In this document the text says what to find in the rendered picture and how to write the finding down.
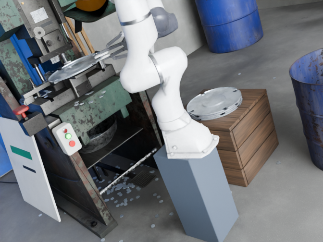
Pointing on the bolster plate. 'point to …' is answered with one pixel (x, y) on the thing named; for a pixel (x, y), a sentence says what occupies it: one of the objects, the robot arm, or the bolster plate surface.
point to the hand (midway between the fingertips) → (102, 55)
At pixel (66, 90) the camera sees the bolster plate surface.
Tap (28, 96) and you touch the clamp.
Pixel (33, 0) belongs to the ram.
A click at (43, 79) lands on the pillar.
